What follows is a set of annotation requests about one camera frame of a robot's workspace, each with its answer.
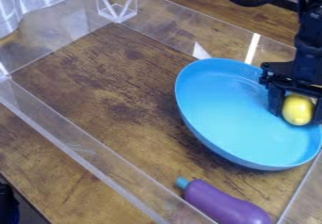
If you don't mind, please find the clear acrylic enclosure wall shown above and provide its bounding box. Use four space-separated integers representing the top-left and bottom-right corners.
0 0 322 224

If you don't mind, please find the purple toy eggplant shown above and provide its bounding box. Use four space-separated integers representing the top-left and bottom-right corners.
176 177 273 224

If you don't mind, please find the blue round tray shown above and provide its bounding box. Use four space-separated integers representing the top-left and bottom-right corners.
175 58 322 170

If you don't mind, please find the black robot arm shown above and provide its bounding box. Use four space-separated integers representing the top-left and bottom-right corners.
230 0 322 124

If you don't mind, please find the yellow lemon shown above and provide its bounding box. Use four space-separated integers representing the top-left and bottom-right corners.
282 94 314 126

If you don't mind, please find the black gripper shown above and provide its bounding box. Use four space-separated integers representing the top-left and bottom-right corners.
259 36 322 124

